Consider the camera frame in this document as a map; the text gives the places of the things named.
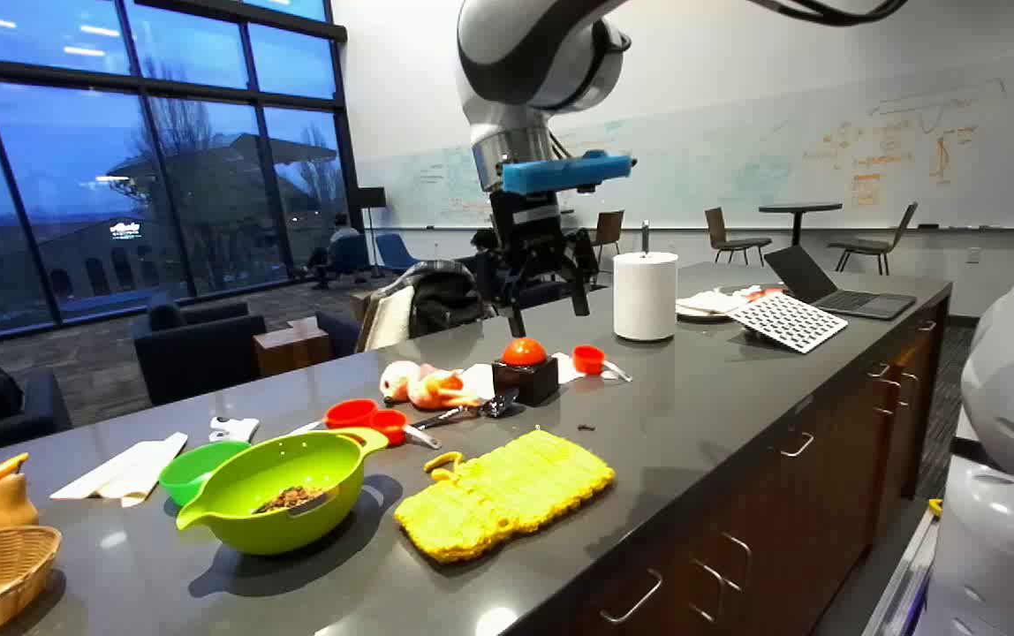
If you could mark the white paper towel roll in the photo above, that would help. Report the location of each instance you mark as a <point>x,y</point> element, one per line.
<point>643,296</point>

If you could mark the seated person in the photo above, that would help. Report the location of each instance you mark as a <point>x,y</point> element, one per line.
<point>340,248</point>

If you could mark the wall whiteboard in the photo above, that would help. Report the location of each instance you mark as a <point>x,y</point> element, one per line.
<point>763,155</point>

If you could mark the white blue stand panel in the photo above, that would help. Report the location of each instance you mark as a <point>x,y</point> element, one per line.
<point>899,579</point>

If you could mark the dark wood counter cabinet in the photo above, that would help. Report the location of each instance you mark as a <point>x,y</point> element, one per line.
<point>763,507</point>

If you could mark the orange ball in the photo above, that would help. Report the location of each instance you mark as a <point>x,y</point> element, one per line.
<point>525,350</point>

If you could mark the large glass window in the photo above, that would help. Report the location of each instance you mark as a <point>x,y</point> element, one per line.
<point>93,180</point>

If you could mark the lime green colander bowl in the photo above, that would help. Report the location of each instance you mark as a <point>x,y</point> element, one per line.
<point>233,518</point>

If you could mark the dark armchair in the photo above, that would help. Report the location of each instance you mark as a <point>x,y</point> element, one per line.
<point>191,354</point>

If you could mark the red measuring cup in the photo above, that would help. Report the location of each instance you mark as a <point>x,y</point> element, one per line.
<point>350,411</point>
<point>390,427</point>
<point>589,358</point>

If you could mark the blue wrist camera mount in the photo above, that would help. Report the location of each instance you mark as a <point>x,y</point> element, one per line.
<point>563,175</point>

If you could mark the dark grey laptop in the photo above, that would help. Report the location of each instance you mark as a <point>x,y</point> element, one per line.
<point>846,303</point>

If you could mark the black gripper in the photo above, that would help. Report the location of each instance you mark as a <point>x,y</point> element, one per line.
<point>526,241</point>

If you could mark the small green bowl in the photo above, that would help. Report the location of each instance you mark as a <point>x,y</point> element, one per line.
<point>184,472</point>

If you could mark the brown crumbs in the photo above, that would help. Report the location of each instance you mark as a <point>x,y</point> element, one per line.
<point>583,427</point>

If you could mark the folded white napkin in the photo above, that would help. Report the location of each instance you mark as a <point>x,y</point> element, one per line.
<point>122,472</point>

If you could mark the yellow crocheted cloth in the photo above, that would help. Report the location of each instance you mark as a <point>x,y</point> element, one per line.
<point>505,495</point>

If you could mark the grey black jacket pile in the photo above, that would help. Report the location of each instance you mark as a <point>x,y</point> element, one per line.
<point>437,303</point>

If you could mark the round dark cafe table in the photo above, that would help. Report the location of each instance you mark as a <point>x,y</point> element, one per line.
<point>801,209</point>

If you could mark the small white packet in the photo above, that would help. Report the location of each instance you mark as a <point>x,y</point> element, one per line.
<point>231,429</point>

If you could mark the brown chair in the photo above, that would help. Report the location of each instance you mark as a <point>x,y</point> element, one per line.
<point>732,234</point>
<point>610,229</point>
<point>877,241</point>

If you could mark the tan wooden cone piece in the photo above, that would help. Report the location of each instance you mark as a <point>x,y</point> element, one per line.
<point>3,507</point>

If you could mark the black square block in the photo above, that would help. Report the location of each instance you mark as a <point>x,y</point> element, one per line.
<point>526,383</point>

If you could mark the wooden side table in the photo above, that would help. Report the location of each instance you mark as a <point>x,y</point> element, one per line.
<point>290,347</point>

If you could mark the blue chair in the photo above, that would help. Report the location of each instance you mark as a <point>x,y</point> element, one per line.
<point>392,252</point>

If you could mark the white keyboard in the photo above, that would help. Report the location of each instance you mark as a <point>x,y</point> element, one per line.
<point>789,325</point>

